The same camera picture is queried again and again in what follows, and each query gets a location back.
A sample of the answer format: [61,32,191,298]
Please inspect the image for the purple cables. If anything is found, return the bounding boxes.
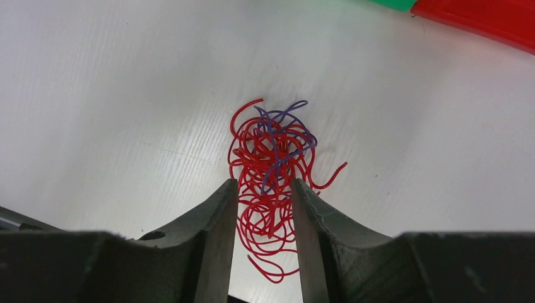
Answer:
[252,100,319,196]

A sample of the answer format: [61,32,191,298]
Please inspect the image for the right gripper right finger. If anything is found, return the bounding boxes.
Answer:
[291,179,534,302]

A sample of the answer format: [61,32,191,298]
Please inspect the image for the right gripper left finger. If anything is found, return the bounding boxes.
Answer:
[1,179,238,302]

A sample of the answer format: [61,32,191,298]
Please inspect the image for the red plastic bin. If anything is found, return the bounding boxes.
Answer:
[410,0,534,54]

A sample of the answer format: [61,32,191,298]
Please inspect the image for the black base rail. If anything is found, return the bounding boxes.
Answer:
[1,207,63,232]

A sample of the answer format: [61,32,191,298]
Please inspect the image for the green plastic bin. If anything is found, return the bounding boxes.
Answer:
[370,0,418,12]

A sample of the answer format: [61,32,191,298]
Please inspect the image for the red cables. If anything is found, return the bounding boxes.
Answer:
[227,98,348,284]

